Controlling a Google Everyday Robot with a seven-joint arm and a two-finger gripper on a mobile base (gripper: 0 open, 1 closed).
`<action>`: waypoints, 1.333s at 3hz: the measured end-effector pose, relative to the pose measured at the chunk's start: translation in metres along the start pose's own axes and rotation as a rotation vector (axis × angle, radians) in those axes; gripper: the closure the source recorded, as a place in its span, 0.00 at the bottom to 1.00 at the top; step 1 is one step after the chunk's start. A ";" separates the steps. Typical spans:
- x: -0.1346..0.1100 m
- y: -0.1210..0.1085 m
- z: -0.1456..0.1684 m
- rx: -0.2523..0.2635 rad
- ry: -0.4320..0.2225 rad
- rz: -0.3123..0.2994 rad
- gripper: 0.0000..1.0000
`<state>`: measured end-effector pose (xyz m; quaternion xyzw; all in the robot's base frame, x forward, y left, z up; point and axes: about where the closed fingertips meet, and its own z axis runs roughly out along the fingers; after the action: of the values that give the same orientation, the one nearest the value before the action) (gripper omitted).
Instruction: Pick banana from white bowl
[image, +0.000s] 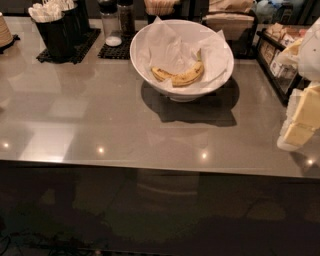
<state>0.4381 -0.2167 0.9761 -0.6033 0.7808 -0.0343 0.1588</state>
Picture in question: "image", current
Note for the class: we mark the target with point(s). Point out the yellow spotted banana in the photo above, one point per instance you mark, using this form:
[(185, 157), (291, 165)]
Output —
[(182, 79)]

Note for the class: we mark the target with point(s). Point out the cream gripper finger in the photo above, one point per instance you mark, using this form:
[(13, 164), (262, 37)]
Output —
[(294, 136)]

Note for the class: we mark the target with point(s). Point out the wooden stirrer container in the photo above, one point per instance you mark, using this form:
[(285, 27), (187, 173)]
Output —
[(164, 9)]

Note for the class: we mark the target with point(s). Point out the white plastic cutlery bundle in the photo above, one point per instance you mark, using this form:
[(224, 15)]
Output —
[(47, 12)]

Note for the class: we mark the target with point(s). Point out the black rubber mat centre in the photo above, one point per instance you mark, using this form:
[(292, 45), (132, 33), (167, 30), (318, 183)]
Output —
[(116, 47)]

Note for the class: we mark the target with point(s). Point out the stack of paper cups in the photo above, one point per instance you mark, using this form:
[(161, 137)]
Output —
[(5, 35)]

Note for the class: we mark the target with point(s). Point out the black cutlery holder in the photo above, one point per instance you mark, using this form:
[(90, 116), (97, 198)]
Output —
[(56, 39), (76, 22)]

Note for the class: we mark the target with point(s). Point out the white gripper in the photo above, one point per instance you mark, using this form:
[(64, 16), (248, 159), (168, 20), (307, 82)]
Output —
[(310, 55)]

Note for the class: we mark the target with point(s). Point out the white ceramic bowl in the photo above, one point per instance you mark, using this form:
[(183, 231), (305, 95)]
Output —
[(150, 43)]

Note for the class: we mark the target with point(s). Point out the glass salt shaker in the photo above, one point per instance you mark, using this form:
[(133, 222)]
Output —
[(110, 23)]

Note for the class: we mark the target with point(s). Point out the black wire tea rack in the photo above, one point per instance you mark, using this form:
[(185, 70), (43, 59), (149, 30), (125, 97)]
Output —
[(284, 78)]

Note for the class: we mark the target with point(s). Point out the glass pepper shaker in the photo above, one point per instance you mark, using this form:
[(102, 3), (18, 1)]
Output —
[(126, 17)]

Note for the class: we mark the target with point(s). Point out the black cutlery holder front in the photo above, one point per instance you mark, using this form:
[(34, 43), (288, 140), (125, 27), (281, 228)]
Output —
[(56, 39)]

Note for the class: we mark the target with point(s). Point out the white paper liner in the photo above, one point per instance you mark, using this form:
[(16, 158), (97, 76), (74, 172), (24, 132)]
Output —
[(173, 53)]

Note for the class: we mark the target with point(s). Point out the black cutlery holder rear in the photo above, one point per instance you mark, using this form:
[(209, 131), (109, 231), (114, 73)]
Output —
[(76, 22)]

